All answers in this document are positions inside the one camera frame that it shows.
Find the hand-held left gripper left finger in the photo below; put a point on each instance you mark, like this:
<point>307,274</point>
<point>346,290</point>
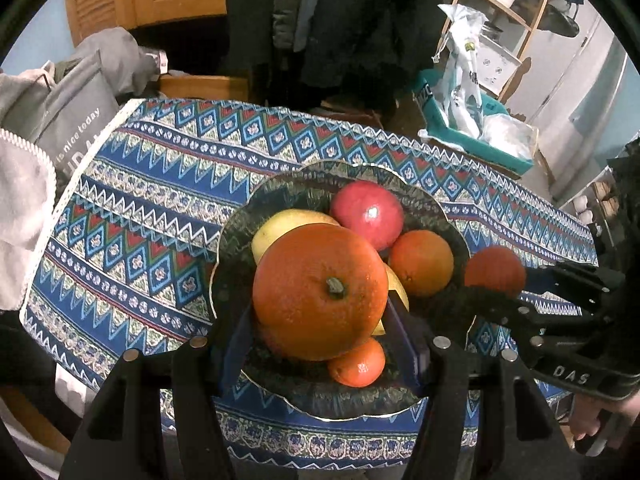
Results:
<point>235,345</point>

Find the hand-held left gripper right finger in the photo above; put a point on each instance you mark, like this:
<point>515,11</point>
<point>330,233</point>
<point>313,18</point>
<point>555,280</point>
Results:
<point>405,340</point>

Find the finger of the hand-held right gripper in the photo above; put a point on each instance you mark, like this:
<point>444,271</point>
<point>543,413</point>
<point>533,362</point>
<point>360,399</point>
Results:
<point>565,277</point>
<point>480,305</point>

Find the small tangerine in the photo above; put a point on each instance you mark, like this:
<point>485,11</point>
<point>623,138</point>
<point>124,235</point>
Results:
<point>357,366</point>
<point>495,267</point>

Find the yellow mango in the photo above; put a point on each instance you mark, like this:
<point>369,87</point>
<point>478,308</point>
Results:
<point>280,230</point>
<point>398,287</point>

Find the large orange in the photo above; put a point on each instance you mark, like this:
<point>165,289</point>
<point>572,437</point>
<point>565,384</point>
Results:
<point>422,265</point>
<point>310,270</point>

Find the clear glass plate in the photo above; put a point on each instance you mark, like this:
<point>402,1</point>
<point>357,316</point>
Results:
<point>440,220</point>

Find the red apple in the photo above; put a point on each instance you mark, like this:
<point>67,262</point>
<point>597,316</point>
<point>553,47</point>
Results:
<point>365,215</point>

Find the person's right hand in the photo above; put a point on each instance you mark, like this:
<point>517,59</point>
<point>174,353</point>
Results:
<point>590,417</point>

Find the clear plastic bag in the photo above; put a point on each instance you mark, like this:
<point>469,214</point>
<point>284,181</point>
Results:
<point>510,133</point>

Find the blue patterned tablecloth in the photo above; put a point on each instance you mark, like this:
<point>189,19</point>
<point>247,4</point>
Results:
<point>150,185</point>

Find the pale door with peeling paint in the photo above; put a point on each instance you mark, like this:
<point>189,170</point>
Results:
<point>590,85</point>

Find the teal plastic bin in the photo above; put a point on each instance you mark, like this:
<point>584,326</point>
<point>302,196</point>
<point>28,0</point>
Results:
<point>432,105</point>

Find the white foam box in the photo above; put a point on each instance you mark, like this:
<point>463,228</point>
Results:
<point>498,66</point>

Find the cardboard box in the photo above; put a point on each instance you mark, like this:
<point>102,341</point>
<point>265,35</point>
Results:
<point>350,111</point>

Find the white printed rice bag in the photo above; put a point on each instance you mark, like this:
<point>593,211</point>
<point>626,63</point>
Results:
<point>462,60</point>

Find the white fleece cloth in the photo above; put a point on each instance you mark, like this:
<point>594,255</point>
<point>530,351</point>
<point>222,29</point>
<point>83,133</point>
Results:
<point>25,200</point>

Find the steel pot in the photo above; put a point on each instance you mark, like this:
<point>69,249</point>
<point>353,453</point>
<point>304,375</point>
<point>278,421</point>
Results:
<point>492,31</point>

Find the grey hanging bag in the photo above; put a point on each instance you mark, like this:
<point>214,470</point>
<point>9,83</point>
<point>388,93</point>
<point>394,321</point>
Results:
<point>557,15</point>

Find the wooden shelf rack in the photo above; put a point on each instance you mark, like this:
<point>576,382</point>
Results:
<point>537,10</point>

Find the grey tote bag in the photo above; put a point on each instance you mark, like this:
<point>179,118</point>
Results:
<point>70,105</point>

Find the black hooded coat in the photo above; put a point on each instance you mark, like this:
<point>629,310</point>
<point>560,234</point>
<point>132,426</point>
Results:
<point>370,25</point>

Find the grey clothing pile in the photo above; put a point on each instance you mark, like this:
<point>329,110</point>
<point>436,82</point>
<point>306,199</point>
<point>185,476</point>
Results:
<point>120,60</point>

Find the dark grey jacket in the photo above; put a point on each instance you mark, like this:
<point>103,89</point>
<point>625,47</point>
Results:
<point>295,10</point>

